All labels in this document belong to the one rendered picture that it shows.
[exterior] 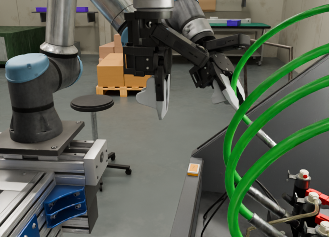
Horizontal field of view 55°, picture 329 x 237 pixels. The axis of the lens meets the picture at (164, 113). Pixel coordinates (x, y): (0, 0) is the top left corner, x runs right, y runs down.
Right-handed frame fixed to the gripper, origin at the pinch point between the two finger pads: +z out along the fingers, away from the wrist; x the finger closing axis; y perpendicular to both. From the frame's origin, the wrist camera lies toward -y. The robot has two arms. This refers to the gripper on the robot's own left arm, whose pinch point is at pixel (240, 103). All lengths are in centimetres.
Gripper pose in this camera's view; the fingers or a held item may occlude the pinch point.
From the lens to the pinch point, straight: 76.3
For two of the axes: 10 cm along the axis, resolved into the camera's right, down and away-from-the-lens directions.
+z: 3.5, 8.7, -3.4
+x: -7.2, 0.1, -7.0
